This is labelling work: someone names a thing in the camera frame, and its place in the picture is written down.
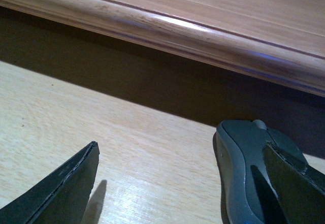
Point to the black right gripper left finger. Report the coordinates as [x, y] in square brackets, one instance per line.
[62, 196]

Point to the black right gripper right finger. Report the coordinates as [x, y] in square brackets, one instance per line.
[292, 191]

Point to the wooden pull-out keyboard tray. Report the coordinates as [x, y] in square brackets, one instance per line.
[153, 115]

